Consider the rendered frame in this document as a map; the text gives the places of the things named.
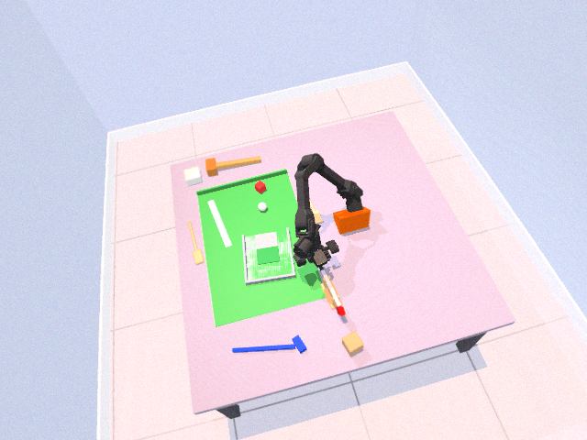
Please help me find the blue golf putter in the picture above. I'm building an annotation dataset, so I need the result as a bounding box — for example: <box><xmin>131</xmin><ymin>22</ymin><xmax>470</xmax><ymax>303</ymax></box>
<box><xmin>233</xmin><ymin>335</ymin><xmax>307</xmax><ymax>353</ymax></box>

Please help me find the green putting mat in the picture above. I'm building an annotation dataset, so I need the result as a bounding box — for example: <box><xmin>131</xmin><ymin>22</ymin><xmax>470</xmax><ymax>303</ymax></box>
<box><xmin>197</xmin><ymin>173</ymin><xmax>326</xmax><ymax>327</ymax></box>

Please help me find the white flat strip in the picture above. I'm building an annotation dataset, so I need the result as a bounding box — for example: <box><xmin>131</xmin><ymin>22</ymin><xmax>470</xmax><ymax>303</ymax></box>
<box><xmin>208</xmin><ymin>200</ymin><xmax>232</xmax><ymax>248</ymax></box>

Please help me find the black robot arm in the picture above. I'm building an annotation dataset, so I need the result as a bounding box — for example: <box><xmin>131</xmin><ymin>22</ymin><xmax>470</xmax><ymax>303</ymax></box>
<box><xmin>293</xmin><ymin>153</ymin><xmax>364</xmax><ymax>267</ymax></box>

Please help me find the small white cube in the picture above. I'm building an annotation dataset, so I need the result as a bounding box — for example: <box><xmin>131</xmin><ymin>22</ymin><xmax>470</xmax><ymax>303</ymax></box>
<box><xmin>184</xmin><ymin>166</ymin><xmax>202</xmax><ymax>186</ymax></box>

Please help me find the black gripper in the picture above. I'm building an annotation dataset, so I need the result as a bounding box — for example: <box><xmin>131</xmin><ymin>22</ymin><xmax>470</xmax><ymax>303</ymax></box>
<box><xmin>293</xmin><ymin>239</ymin><xmax>339</xmax><ymax>267</ymax></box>

